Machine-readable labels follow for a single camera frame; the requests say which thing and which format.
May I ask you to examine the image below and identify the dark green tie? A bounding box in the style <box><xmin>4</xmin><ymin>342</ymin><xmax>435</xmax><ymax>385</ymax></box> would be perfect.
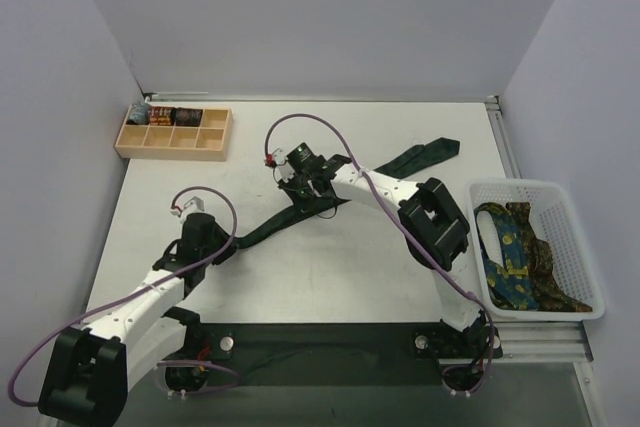
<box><xmin>234</xmin><ymin>137</ymin><xmax>461</xmax><ymax>250</ymax></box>

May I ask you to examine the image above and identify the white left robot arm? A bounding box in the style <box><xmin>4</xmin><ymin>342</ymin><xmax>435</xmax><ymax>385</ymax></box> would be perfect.
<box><xmin>37</xmin><ymin>212</ymin><xmax>236</xmax><ymax>426</ymax></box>

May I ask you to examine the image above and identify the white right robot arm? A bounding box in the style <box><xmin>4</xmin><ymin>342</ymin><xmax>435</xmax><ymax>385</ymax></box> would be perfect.
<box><xmin>268</xmin><ymin>143</ymin><xmax>481</xmax><ymax>357</ymax></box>

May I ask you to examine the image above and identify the wooden compartment organizer box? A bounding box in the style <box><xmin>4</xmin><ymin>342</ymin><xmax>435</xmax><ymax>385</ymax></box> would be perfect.
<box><xmin>115</xmin><ymin>103</ymin><xmax>233</xmax><ymax>162</ymax></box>

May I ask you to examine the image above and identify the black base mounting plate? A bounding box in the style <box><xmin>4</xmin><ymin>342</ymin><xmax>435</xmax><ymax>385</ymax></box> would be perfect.
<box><xmin>164</xmin><ymin>322</ymin><xmax>502</xmax><ymax>394</ymax></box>

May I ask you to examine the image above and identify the dark brown rolled tie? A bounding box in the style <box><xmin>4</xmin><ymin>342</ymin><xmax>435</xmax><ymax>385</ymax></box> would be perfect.
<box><xmin>174</xmin><ymin>107</ymin><xmax>203</xmax><ymax>127</ymax></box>

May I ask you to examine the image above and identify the red patterned rolled tie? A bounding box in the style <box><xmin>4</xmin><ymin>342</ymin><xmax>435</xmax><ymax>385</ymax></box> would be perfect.
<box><xmin>148</xmin><ymin>106</ymin><xmax>176</xmax><ymax>126</ymax></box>

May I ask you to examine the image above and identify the grey rolled tie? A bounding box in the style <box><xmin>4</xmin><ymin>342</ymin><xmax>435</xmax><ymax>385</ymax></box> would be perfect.
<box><xmin>126</xmin><ymin>102</ymin><xmax>150</xmax><ymax>126</ymax></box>

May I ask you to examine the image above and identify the blue yellow patterned tie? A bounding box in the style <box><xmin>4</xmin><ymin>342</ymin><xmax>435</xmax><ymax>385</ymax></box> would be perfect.
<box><xmin>474</xmin><ymin>202</ymin><xmax>539</xmax><ymax>311</ymax></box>

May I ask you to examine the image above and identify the white plastic basket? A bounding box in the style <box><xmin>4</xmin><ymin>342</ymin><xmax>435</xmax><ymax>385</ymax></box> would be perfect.
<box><xmin>466</xmin><ymin>178</ymin><xmax>605</xmax><ymax>322</ymax></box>

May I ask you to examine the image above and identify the brown green patterned tie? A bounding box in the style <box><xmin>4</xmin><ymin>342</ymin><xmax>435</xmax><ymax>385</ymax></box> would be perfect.
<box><xmin>506</xmin><ymin>202</ymin><xmax>592</xmax><ymax>313</ymax></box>

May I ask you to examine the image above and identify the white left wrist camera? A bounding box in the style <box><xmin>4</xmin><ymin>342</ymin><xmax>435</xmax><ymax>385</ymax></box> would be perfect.
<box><xmin>170</xmin><ymin>196</ymin><xmax>205</xmax><ymax>222</ymax></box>

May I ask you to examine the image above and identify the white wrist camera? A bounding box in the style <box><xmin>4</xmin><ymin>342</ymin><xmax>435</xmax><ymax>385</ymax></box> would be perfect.
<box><xmin>265</xmin><ymin>148</ymin><xmax>296</xmax><ymax>183</ymax></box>
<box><xmin>170</xmin><ymin>196</ymin><xmax>205</xmax><ymax>222</ymax></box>

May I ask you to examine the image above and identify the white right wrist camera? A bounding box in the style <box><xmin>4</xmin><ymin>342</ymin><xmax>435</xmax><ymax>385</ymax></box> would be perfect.
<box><xmin>265</xmin><ymin>148</ymin><xmax>296</xmax><ymax>183</ymax></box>

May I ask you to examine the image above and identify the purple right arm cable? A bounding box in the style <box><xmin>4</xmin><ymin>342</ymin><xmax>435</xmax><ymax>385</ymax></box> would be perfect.
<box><xmin>263</xmin><ymin>113</ymin><xmax>499</xmax><ymax>393</ymax></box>

